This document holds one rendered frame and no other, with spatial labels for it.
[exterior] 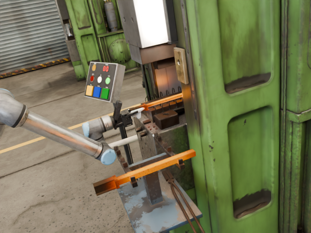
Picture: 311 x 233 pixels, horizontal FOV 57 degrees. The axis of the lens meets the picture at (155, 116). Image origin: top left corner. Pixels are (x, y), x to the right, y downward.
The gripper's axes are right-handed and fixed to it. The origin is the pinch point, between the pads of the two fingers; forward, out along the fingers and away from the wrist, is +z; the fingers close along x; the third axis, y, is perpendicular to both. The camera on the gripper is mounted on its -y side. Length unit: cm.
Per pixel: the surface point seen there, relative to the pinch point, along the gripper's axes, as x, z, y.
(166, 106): 7.3, 13.3, 1.4
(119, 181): 60, -31, 1
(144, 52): 7.3, 7.2, -33.1
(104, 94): -43.9, -13.8, -0.7
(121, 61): -472, 98, 77
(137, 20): 12, 6, -50
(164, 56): 7.3, 17.7, -27.8
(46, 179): -130, -88, 97
